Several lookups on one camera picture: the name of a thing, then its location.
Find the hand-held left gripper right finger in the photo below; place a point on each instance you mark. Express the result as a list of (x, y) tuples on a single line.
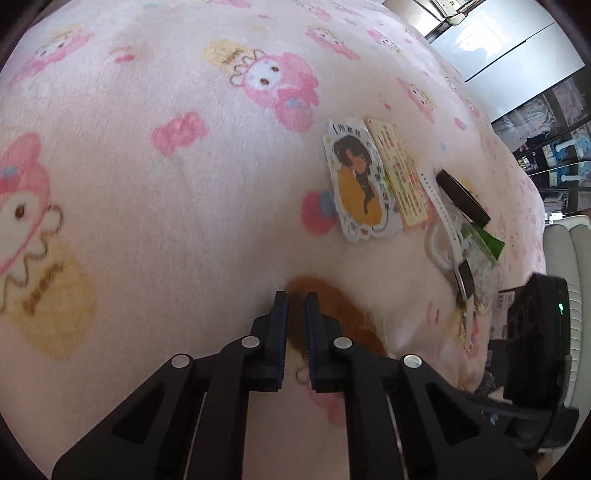
[(314, 337)]

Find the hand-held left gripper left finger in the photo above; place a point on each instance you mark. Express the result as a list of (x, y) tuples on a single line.
[(280, 332)]

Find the small black labelled box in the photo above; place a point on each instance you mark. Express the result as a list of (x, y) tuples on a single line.
[(503, 314)]

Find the small black block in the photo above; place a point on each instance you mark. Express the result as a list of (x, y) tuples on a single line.
[(465, 279)]

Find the grey-green padded headboard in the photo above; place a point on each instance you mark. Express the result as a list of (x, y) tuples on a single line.
[(577, 249)]

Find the green packet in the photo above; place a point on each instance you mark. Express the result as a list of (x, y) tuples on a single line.
[(485, 240)]

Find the cartoon girl sticker card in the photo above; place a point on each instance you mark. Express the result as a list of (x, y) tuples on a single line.
[(355, 194)]

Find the black rectangular bar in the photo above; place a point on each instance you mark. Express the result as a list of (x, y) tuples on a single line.
[(461, 196)]

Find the white perforated strip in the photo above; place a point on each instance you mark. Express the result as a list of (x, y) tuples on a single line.
[(438, 207)]

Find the orange printed card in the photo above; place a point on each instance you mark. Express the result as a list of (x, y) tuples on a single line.
[(401, 175)]

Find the pink printed blanket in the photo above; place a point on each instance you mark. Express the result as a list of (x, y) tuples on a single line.
[(138, 184)]

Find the black glass display cabinet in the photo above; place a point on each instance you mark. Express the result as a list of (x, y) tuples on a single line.
[(568, 138)]

